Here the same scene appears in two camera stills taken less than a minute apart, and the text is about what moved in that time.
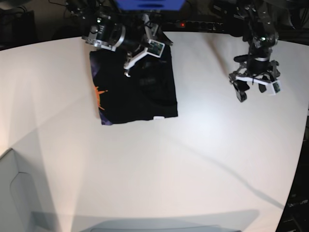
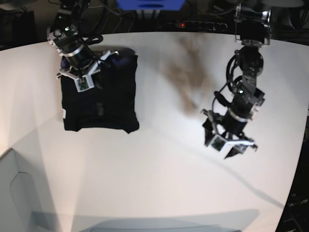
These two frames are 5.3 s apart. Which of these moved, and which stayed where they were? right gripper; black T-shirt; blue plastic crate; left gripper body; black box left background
Moved: black T-shirt; right gripper; left gripper body
Stayed: black box left background; blue plastic crate
